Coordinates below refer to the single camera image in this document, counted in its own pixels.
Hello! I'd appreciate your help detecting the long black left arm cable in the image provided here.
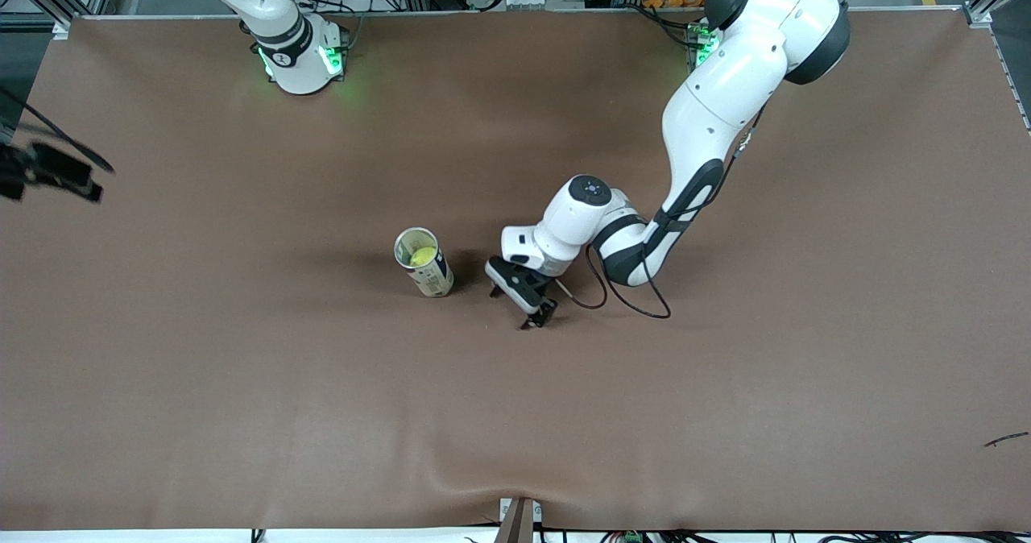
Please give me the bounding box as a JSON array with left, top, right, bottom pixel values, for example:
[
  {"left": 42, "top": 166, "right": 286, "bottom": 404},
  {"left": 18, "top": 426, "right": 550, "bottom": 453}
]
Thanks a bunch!
[{"left": 586, "top": 108, "right": 766, "bottom": 320}]

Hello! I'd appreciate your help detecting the short black gripper cable loop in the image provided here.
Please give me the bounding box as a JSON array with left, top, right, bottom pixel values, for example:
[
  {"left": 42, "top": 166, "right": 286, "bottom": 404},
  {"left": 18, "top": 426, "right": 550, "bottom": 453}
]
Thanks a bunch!
[{"left": 554, "top": 245, "right": 610, "bottom": 311}]

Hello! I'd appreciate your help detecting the brown table mat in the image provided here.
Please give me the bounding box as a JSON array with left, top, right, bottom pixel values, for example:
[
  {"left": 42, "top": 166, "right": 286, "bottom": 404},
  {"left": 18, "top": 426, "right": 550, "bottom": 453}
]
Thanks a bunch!
[{"left": 0, "top": 7, "right": 1031, "bottom": 532}]

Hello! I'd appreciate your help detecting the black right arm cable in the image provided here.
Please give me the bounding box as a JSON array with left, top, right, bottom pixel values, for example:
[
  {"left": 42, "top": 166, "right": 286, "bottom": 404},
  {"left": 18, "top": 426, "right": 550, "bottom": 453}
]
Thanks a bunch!
[{"left": 0, "top": 86, "right": 116, "bottom": 176}]

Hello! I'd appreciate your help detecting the white blue tennis ball can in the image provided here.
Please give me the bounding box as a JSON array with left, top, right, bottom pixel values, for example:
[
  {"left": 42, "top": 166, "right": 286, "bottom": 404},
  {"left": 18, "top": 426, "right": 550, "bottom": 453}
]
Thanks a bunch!
[{"left": 394, "top": 227, "right": 454, "bottom": 299}]

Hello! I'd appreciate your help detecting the grey camera post bracket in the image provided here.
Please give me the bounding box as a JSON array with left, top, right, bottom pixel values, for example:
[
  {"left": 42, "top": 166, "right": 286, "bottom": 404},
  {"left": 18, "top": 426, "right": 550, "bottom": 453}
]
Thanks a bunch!
[{"left": 498, "top": 496, "right": 543, "bottom": 543}]

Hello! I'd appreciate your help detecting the aluminium frame rail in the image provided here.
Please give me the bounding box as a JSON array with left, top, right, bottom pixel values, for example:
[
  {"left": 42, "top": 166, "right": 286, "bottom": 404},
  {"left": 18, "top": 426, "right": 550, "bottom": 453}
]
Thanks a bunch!
[{"left": 965, "top": 0, "right": 1031, "bottom": 133}]

